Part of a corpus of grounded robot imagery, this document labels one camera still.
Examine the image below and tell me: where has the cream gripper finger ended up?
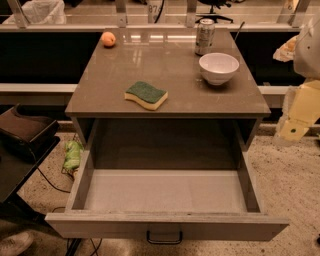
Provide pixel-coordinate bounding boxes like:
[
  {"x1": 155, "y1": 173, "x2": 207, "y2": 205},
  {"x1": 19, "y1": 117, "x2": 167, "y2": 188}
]
[{"x1": 276, "y1": 80, "x2": 320, "y2": 142}]

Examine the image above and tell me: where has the green and yellow sponge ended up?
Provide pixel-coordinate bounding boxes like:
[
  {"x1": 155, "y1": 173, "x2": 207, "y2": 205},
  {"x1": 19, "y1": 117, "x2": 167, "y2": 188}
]
[{"x1": 124, "y1": 81, "x2": 168, "y2": 111}]

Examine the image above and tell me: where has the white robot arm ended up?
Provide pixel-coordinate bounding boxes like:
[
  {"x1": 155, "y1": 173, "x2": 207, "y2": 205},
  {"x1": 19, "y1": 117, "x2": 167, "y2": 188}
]
[{"x1": 273, "y1": 13, "x2": 320, "y2": 144}]

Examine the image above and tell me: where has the white ceramic bowl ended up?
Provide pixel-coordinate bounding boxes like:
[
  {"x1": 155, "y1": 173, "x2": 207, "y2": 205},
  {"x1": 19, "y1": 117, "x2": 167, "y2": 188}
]
[{"x1": 199, "y1": 53, "x2": 240, "y2": 86}]

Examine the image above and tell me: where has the silver soda can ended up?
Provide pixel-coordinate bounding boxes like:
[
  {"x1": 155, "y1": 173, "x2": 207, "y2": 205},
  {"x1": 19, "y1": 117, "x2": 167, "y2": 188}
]
[{"x1": 195, "y1": 18, "x2": 215, "y2": 56}]

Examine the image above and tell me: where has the black office chair base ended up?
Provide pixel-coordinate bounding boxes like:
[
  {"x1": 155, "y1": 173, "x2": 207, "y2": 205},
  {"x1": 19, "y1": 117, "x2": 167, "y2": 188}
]
[{"x1": 196, "y1": 0, "x2": 233, "y2": 23}]

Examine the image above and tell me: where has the grey cabinet with tabletop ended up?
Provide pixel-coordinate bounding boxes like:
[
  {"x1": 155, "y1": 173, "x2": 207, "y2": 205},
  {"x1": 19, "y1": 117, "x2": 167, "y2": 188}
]
[{"x1": 66, "y1": 28, "x2": 270, "y2": 170}]

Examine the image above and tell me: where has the orange fruit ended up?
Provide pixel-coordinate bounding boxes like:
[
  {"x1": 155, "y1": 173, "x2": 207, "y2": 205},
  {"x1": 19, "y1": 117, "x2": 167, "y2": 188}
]
[{"x1": 101, "y1": 32, "x2": 116, "y2": 47}]

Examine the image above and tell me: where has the open grey drawer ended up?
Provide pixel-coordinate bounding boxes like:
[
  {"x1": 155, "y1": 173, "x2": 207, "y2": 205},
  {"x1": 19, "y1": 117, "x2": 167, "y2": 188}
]
[{"x1": 46, "y1": 145, "x2": 289, "y2": 241}]

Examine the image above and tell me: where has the green crumpled bag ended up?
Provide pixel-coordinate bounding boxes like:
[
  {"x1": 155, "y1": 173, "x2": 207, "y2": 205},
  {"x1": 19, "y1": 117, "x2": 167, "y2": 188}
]
[{"x1": 63, "y1": 140, "x2": 83, "y2": 170}]

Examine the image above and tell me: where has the dark chair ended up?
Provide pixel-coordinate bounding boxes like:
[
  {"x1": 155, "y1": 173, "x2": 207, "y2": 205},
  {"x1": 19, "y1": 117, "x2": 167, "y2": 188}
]
[{"x1": 0, "y1": 105, "x2": 60, "y2": 226}]

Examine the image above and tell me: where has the white plastic bag bin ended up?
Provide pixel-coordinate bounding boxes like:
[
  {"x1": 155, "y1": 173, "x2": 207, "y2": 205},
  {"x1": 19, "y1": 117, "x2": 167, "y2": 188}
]
[{"x1": 3, "y1": 0, "x2": 66, "y2": 25}]

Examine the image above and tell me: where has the white shoe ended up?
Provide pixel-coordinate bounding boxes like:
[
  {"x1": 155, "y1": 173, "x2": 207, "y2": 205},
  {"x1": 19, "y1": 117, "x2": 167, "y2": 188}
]
[{"x1": 0, "y1": 232, "x2": 33, "y2": 256}]

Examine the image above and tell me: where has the black drawer handle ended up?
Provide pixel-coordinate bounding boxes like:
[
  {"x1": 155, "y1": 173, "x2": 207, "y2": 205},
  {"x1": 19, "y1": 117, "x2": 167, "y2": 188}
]
[{"x1": 146, "y1": 231, "x2": 183, "y2": 245}]

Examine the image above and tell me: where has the black floor cable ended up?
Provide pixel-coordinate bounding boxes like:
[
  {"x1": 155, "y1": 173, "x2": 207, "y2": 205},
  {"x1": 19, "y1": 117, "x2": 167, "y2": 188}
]
[{"x1": 34, "y1": 166, "x2": 72, "y2": 194}]

